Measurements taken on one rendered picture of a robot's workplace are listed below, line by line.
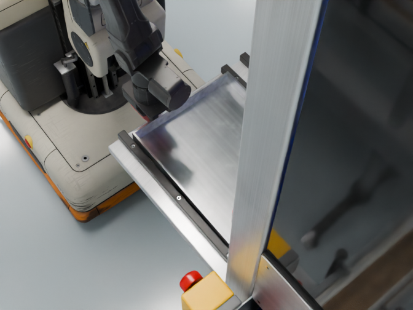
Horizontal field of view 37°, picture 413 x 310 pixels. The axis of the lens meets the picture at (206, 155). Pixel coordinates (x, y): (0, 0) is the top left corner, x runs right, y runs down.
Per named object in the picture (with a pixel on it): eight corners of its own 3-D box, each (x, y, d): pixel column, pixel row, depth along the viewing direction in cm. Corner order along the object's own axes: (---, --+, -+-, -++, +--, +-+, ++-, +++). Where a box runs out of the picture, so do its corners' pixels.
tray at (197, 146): (332, 184, 128) (336, 176, 125) (236, 259, 120) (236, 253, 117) (227, 80, 142) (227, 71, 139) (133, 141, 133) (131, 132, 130)
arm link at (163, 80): (147, 18, 112) (111, 48, 110) (191, 53, 108) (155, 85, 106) (159, 55, 123) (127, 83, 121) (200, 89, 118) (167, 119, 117)
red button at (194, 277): (209, 289, 107) (209, 281, 104) (190, 303, 106) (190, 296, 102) (195, 272, 109) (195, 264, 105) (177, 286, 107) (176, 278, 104)
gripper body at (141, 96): (150, 123, 124) (147, 101, 118) (121, 91, 128) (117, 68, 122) (177, 107, 126) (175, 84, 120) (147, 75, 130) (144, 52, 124)
